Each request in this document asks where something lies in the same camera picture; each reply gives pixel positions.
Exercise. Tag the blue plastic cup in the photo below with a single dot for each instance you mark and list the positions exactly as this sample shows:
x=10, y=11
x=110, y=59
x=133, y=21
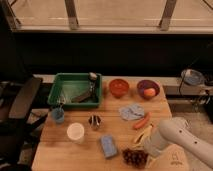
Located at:
x=58, y=115

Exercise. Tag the orange fruit in bowl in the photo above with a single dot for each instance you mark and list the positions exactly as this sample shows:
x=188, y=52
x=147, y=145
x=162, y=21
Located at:
x=149, y=93

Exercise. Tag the grey plate with blue item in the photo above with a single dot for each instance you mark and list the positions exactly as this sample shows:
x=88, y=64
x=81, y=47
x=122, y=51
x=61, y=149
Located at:
x=192, y=77

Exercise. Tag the white paper cup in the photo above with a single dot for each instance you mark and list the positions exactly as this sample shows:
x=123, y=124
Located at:
x=76, y=132

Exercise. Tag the dark spatula in bin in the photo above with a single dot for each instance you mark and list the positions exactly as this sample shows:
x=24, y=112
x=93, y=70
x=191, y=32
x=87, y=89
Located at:
x=89, y=94

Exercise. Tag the purple bowl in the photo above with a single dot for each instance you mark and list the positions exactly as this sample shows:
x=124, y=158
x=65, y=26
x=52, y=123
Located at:
x=145, y=84

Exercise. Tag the dark red grape bunch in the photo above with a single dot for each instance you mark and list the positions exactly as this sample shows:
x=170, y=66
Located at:
x=136, y=158

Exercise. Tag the black office chair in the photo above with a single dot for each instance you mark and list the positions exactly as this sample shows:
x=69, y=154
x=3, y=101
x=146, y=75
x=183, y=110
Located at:
x=15, y=129

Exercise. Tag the light blue cloth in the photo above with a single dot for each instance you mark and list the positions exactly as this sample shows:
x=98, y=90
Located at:
x=132, y=112

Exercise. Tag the green plastic bin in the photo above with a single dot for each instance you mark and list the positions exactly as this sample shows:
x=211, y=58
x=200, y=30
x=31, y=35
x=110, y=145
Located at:
x=67, y=86

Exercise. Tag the blue sponge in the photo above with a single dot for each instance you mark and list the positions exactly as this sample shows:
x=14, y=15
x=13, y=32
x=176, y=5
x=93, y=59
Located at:
x=108, y=146

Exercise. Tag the orange bowl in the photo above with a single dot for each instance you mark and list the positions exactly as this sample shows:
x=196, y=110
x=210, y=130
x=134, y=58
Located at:
x=118, y=87

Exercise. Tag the yellow banana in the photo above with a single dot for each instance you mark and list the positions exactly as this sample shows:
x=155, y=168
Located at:
x=143, y=134

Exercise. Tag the orange carrot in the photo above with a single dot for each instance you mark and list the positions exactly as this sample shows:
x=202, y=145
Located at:
x=142, y=122

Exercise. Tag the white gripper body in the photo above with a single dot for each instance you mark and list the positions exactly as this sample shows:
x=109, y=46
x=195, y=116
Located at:
x=155, y=144

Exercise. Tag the small metal cup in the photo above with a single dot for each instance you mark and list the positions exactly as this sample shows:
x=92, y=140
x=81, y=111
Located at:
x=94, y=122

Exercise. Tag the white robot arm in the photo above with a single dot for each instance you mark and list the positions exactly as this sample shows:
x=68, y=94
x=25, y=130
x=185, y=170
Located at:
x=176, y=130

